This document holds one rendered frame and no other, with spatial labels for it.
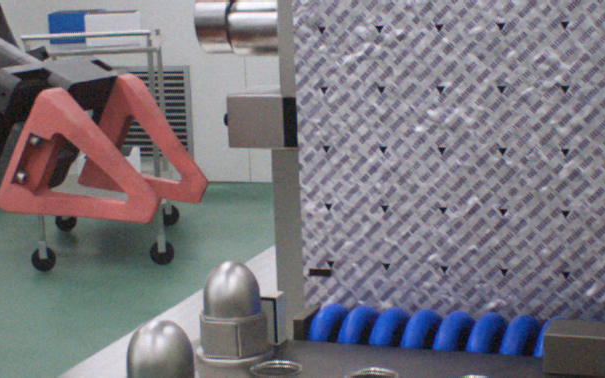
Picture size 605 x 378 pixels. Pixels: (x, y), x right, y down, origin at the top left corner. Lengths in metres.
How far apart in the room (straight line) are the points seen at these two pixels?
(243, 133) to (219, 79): 6.04
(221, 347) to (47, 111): 0.15
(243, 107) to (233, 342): 0.19
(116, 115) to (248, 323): 0.18
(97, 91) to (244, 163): 6.07
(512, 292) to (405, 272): 0.05
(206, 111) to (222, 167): 0.31
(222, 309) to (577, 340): 0.16
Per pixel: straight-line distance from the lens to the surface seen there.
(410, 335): 0.61
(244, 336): 0.59
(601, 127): 0.61
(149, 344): 0.50
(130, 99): 0.71
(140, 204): 0.65
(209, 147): 6.84
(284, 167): 0.73
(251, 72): 6.69
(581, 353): 0.57
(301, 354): 0.60
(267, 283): 1.26
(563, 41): 0.60
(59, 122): 0.65
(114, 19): 5.30
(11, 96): 0.66
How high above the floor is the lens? 1.21
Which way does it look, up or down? 10 degrees down
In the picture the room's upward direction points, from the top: 2 degrees counter-clockwise
